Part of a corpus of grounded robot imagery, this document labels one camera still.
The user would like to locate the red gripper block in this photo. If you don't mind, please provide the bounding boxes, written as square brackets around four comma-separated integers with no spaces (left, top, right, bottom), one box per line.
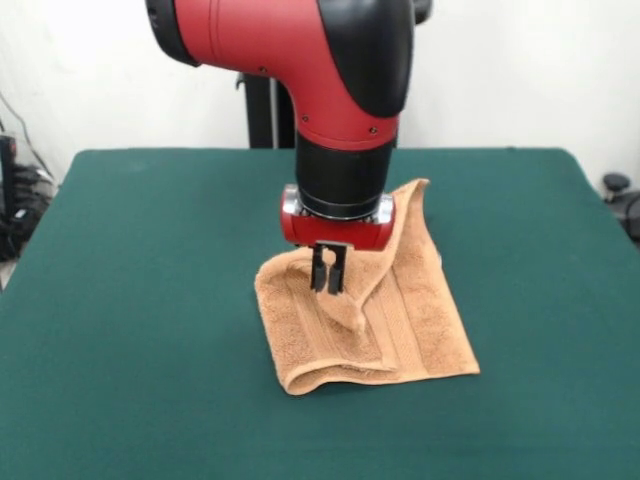
[279,183,396,296]

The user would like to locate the tan terry towel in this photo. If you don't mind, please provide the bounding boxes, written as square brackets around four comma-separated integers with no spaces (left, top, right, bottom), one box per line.
[254,178,481,397]

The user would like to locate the dark green table cloth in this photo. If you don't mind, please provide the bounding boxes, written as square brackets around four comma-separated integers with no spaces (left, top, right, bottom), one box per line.
[0,147,640,480]

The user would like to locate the black box with red light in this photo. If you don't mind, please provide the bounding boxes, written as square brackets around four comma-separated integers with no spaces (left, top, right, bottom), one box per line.
[0,133,19,221]

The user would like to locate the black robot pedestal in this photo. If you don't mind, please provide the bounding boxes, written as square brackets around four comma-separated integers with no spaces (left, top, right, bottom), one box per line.
[234,0,434,150]

